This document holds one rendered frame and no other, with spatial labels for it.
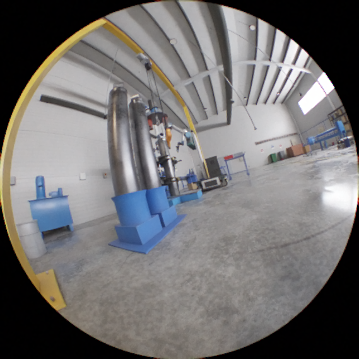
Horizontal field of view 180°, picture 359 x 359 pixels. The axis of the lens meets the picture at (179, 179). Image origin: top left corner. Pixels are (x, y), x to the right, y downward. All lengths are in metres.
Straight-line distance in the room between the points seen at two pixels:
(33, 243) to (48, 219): 1.03
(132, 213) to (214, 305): 0.69
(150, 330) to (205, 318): 0.14
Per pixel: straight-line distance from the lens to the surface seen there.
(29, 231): 1.39
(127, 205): 0.80
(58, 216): 2.35
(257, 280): 0.42
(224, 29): 6.08
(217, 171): 3.01
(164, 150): 2.54
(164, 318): 0.39
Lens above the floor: 0.34
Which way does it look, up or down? 3 degrees up
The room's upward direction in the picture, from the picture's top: 15 degrees counter-clockwise
